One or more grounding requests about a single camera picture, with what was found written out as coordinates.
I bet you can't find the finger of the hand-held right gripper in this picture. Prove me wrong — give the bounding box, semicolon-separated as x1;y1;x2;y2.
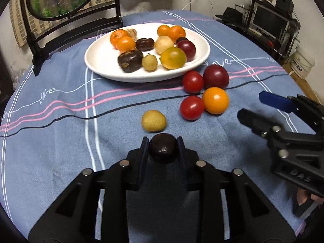
237;108;282;140
259;91;324;132

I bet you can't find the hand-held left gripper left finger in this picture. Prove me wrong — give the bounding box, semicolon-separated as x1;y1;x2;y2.
28;136;150;243

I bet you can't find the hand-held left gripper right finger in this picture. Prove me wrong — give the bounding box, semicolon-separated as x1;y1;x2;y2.
176;136;296;243

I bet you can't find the small beige longan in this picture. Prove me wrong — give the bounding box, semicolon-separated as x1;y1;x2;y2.
141;54;158;71

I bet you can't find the brown wrinkled jujube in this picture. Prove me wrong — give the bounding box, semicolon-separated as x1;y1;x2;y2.
117;50;144;73
136;38;155;52

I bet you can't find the green yellow tomato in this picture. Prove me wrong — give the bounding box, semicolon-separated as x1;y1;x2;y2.
160;47;187;70

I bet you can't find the white oval plate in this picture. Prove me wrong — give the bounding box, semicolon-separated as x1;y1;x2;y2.
84;23;211;83

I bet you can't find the dark red plum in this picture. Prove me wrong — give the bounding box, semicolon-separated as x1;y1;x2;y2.
203;64;230;90
176;40;196;62

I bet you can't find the large orange tomato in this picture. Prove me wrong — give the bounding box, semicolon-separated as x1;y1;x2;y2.
116;36;136;53

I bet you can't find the small mandarin orange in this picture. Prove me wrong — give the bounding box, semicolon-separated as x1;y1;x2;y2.
157;25;171;38

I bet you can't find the person's right hand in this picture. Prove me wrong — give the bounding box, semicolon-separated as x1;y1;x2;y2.
296;188;323;207

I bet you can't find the red cherry tomato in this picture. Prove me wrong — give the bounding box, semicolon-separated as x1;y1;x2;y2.
183;70;205;95
180;96;205;121

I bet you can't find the small orange tomato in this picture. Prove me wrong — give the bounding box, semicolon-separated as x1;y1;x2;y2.
202;87;230;115

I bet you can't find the white plastic bucket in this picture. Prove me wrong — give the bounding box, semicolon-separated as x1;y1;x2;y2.
290;47;315;79

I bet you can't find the black metal desk rack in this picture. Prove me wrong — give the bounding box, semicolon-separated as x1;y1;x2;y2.
215;0;302;59

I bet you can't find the blue plaid tablecloth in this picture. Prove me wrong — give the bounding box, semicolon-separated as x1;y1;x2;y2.
0;10;319;243

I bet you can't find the computer monitor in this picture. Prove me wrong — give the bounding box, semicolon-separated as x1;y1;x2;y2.
249;5;290;38

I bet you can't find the black hat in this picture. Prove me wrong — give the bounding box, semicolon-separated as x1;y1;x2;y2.
215;7;247;27

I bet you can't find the black speaker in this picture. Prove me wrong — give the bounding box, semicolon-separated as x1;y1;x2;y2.
276;0;294;13

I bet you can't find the black chair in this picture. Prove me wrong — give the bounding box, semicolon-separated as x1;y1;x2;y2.
20;0;124;76

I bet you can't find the white power cable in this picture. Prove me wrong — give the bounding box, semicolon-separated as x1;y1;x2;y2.
182;0;215;13

